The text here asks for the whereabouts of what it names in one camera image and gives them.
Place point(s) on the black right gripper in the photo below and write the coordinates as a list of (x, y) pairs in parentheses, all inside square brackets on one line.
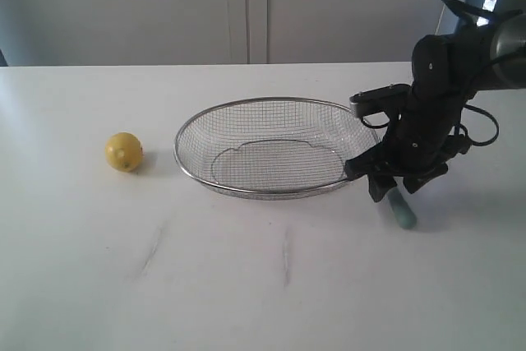
[(415, 135)]

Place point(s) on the teal handled peeler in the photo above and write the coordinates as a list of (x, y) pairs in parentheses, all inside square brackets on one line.
[(403, 214)]

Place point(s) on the yellow lemon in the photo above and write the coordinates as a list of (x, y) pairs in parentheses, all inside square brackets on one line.
[(123, 152)]

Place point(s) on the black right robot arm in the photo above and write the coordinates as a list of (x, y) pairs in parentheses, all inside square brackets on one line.
[(488, 53)]

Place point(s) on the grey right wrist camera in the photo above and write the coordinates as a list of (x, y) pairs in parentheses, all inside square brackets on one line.
[(389, 99)]

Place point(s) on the oval wire mesh basket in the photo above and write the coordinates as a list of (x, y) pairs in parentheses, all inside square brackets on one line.
[(271, 148)]

